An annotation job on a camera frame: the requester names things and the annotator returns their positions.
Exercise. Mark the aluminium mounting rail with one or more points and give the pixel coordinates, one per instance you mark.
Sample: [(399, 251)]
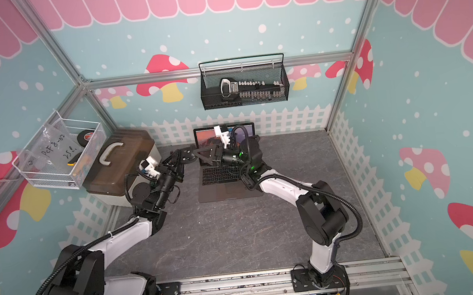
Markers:
[(362, 274)]

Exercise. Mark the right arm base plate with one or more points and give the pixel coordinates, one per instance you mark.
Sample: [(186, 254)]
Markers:
[(304, 280)]

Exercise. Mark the black mesh wall basket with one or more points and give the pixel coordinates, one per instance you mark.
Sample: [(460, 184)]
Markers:
[(268, 68)]

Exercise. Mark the socket set in basket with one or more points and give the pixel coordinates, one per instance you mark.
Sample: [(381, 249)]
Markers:
[(244, 91)]

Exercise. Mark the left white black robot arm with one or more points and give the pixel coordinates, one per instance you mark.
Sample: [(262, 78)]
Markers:
[(80, 270)]

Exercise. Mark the white wire wall basket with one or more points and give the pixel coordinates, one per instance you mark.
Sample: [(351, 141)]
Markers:
[(44, 175)]

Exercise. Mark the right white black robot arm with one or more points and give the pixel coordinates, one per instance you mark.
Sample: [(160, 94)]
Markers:
[(327, 218)]

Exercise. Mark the clear labelled plastic bag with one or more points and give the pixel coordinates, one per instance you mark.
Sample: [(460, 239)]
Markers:
[(55, 147)]

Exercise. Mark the brown lid storage box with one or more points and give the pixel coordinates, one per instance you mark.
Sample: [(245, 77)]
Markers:
[(117, 164)]

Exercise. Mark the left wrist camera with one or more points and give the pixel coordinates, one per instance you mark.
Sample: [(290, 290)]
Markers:
[(148, 168)]

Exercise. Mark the yellow tool in basket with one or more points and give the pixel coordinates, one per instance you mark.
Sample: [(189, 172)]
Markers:
[(74, 160)]

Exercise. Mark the black tape roll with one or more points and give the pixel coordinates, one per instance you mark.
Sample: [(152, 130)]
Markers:
[(84, 137)]

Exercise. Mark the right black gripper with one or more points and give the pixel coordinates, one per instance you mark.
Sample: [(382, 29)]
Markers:
[(218, 153)]

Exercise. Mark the grey laptop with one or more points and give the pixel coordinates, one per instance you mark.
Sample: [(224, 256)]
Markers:
[(218, 183)]

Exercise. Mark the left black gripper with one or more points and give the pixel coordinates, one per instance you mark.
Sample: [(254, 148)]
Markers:
[(172, 170)]

